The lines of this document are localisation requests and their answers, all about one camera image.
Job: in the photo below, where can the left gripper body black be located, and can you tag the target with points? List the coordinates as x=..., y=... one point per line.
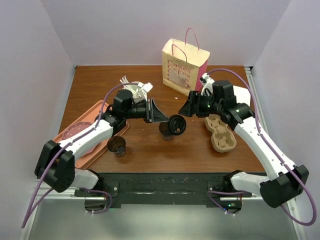
x=142, y=110

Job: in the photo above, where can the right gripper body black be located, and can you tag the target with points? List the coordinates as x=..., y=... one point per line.
x=205, y=104

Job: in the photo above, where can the dark translucent plastic cup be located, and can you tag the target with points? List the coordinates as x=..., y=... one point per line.
x=117, y=146

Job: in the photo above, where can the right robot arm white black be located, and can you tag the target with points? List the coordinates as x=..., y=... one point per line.
x=284, y=179

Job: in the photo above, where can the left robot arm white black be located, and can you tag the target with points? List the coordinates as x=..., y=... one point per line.
x=56, y=164

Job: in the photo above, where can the white cylindrical holder cup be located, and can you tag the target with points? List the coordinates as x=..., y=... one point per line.
x=137, y=100

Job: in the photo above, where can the brown pulp cup carrier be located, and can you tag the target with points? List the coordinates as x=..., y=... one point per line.
x=222, y=139

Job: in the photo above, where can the white rectangular plate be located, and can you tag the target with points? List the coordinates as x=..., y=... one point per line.
x=242, y=95

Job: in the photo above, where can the pink dotted plate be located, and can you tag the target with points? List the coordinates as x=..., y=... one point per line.
x=73, y=130

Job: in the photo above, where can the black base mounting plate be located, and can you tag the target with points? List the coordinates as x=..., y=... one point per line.
x=161, y=189

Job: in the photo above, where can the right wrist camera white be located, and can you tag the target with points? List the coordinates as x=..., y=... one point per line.
x=207, y=85

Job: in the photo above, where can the paper bag with pink handles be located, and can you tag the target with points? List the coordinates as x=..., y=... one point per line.
x=183, y=64

